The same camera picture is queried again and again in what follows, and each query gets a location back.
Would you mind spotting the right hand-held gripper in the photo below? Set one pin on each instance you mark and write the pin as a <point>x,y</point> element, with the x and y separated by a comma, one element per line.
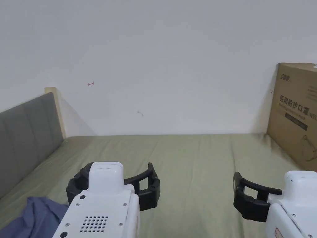
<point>294,208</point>

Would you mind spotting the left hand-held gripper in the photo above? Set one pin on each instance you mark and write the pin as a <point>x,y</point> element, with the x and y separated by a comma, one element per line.
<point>104,198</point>

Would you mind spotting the bed with pale green sheet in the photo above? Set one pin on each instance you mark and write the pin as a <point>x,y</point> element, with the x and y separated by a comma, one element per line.
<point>198,161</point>

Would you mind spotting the blue shirt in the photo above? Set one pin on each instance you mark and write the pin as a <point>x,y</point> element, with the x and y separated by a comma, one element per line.
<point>32,218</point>

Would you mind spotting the brown cardboard carton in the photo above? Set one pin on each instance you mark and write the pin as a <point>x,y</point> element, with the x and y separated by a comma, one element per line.
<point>292,116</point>

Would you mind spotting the grey padded headboard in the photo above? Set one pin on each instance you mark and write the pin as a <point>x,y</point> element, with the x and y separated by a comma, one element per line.
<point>27,138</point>

